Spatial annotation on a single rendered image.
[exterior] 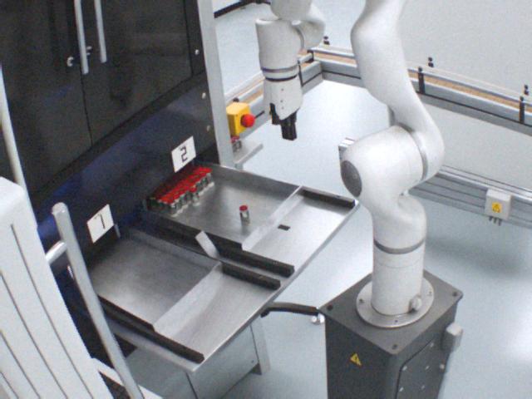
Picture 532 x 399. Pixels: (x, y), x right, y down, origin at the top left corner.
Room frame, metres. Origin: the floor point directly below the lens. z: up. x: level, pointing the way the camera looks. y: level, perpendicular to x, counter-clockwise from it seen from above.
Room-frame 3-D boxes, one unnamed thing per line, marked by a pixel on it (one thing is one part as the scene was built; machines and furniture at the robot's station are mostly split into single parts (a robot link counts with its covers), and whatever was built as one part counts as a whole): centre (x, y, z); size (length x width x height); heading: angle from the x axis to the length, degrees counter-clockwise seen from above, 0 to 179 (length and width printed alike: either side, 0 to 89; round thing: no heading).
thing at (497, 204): (1.85, -0.90, 0.50); 0.12 x 0.05 x 0.09; 52
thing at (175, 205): (1.57, 0.19, 0.90); 0.18 x 0.02 x 0.05; 142
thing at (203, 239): (1.29, 0.11, 0.91); 0.14 x 0.03 x 0.06; 52
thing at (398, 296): (1.07, -0.25, 0.95); 0.19 x 0.19 x 0.18
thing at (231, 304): (1.34, 0.17, 0.87); 0.70 x 0.48 x 0.02; 142
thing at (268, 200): (1.51, 0.12, 0.90); 0.34 x 0.26 x 0.04; 52
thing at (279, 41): (1.45, -0.08, 1.35); 0.09 x 0.08 x 0.13; 115
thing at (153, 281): (1.25, 0.33, 0.90); 0.34 x 0.26 x 0.04; 52
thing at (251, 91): (2.10, -0.01, 0.92); 0.69 x 0.16 x 0.16; 142
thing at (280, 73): (1.45, -0.07, 1.27); 0.09 x 0.08 x 0.03; 142
